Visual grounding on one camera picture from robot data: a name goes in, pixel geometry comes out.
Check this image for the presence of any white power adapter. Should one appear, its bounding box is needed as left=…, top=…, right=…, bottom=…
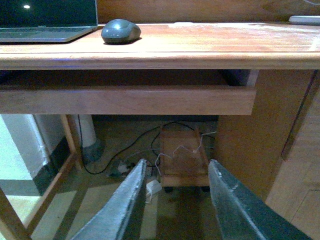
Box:
left=146, top=179, right=162, bottom=194

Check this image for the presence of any white flat device on desk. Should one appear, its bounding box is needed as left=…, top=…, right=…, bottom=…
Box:
left=288, top=15, right=320, bottom=26

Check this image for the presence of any grey laptop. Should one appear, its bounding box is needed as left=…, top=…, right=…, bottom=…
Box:
left=0, top=0, right=98, bottom=43

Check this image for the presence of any white thin cable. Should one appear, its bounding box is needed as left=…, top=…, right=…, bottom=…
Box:
left=144, top=131, right=217, bottom=203

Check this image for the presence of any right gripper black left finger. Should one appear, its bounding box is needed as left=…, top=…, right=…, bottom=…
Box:
left=72, top=159, right=147, bottom=240

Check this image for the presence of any wooden rolling stand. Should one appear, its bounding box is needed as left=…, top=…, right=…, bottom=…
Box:
left=160, top=129, right=210, bottom=193

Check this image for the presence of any black cable on floor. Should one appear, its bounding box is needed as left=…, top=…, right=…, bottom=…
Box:
left=77, top=114, right=201, bottom=175

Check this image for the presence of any grey computer mouse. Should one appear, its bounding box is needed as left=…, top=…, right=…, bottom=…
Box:
left=101, top=19, right=141, bottom=45

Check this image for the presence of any wooden desk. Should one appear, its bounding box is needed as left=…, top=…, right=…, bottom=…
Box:
left=0, top=22, right=320, bottom=198

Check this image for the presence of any wooden pull-out keyboard tray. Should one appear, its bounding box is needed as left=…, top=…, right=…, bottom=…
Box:
left=0, top=69, right=256, bottom=115

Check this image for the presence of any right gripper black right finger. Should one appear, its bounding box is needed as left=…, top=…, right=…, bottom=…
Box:
left=208, top=159, right=310, bottom=240

